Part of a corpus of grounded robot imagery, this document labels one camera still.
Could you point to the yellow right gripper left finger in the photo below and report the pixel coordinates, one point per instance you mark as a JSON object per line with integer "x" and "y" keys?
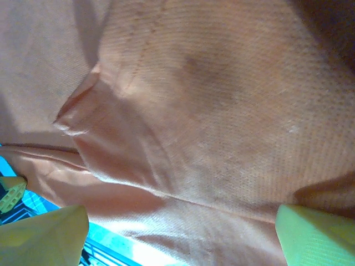
{"x": 41, "y": 238}

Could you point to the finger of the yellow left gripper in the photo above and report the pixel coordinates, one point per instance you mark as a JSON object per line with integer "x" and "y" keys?
{"x": 11, "y": 194}

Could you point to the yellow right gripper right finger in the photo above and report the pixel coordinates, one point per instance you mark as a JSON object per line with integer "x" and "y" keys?
{"x": 319, "y": 238}

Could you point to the orange t-shirt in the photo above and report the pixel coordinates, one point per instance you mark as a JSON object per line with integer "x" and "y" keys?
{"x": 194, "y": 110}

